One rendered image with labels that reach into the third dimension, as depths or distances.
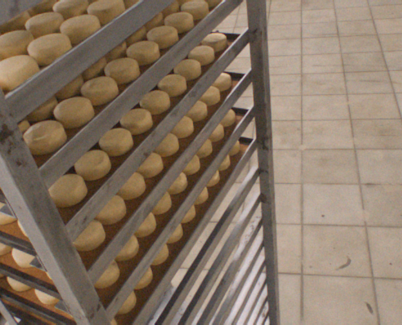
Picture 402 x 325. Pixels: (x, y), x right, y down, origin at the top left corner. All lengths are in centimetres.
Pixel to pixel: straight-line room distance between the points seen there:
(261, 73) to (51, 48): 53
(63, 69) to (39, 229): 17
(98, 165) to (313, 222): 179
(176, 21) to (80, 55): 29
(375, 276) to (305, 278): 30
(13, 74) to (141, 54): 24
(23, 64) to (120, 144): 21
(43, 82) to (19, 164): 10
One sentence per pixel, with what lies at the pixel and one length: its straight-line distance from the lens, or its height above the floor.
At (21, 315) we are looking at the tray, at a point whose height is 104.
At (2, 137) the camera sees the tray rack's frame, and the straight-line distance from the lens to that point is 44.
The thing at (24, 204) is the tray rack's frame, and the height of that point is 143.
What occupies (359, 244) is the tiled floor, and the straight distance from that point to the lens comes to 228.
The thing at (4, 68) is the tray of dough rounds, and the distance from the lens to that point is 55.
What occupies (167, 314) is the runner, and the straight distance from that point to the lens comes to 90.
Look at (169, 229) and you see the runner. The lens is 80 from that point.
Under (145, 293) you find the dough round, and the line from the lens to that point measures 85.
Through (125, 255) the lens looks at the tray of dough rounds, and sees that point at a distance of 77.
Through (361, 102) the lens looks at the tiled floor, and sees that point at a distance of 320.
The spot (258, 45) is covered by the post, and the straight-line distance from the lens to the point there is 96.
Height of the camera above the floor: 172
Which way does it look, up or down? 39 degrees down
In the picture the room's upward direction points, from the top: 10 degrees counter-clockwise
